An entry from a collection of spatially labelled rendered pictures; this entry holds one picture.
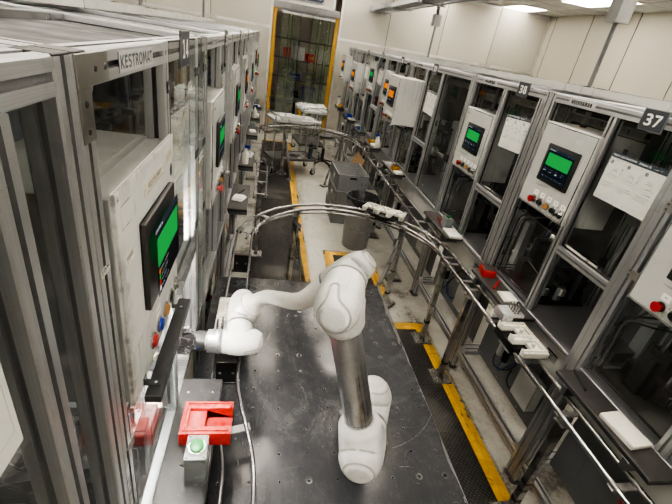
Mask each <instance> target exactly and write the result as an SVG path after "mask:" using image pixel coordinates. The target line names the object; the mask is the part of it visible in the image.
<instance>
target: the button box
mask: <svg viewBox="0 0 672 504"><path fill-rule="evenodd" d="M194 439H201V440H203V441H204V448H203V450H202V451H200V452H198V453H193V452H191V451H190V450H189V445H190V443H191V441H193V440H194ZM183 460H184V462H182V463H181V464H179V466H181V467H184V486H194V485H205V484H206V477H207V471H208V464H209V435H189V436H188V440H187V444H186V449H185V454H184V459H183Z"/></svg>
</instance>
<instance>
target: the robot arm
mask: <svg viewBox="0 0 672 504"><path fill-rule="evenodd" d="M375 270H376V263H375V261H374V259H373V257H372V256H371V255H370V254H369V253H368V252H367V251H363V250H362V251H355V252H352V253H349V254H347V255H345V256H343V257H341V258H340V259H338V260H337V261H335V262H333V263H332V264H331V265H329V266H328V267H327V268H326V269H325V270H323V271H322V272H321V273H320V274H319V275H318V276H317V277H316V278H315V279H314V280H313V281H312V282H311V283H310V284H309V285H308V286H307V287H305V288H304V289H303V290H302V291H300V292H297V293H288V292H281V291H274V290H263V291H260V292H257V293H255V294H253V293H252V292H251V291H249V290H247V289H240V290H237V291H236V292H235V293H234V294H233V295H232V297H231V299H230V302H229V306H228V312H227V327H226V329H209V330H208V332H207V331H196V332H195V331H192V330H191V329H190V325H189V324H188V325H184V328H183V332H182V336H181V338H180V342H179V345H178V348H177V354H184V355H187V356H188V355H189V354H190V351H191V350H193V349H195V350H196V351H205V350H206V351H207V353H224V354H228V355H235V356H242V355H252V354H256V353H259V352H260V350H261V349H262V346H263V334H262V333H261V332H260V331H258V330H256V329H253V322H254V321H255V320H256V318H257V317H258V315H259V314H260V313H261V311H262V306H263V305H265V304H272V305H275V306H279V307H282V308H286V309H290V310H302V309H306V308H309V307H312V306H314V314H315V318H316V321H317V323H318V324H319V326H320V327H321V328H322V329H323V330H324V331H325V333H326V334H327V335H328V336H329V337H330V340H331V346H332V352H333V357H334V363H335V369H336V374H337V380H338V386H339V391H340V397H341V403H342V408H343V409H342V410H340V411H339V416H340V419H339V422H338V439H339V455H338V460H339V464H340V467H341V470H342V472H343V474H344V475H345V476H346V477H347V478H348V479H349V480H351V481H352V482H355V483H361V484H362V483H367V482H369V481H371V480H373V479H374V478H375V477H376V476H377V475H378V473H379V472H380V470H381V468H382V466H383V462H384V456H385V449H386V448H387V447H388V441H387V440H386V428H387V422H388V417H389V411H390V406H391V400H392V395H391V391H390V388H389V385H388V384H387V382H386V381H384V380H383V379H382V378H381V377H379V376H375V375H369V376H368V374H367V366H366V359H365V352H364V344H363V337H362V330H363V328H364V326H365V304H366V298H365V288H366V285H367V283H368V279H369V278H371V277H372V275H373V274H374V272H375Z"/></svg>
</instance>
